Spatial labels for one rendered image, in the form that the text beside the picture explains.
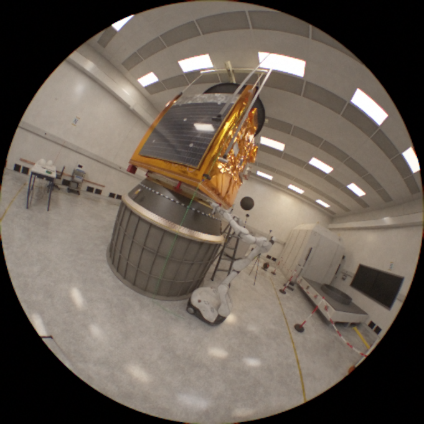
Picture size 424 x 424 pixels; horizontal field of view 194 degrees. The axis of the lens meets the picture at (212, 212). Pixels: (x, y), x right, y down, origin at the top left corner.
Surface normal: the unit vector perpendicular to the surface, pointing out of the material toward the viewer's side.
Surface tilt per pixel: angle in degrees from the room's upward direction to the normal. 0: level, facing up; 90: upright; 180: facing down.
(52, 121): 90
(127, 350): 0
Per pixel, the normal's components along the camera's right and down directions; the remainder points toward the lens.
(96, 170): 0.86, 0.40
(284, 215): -0.29, -0.12
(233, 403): 0.41, -0.91
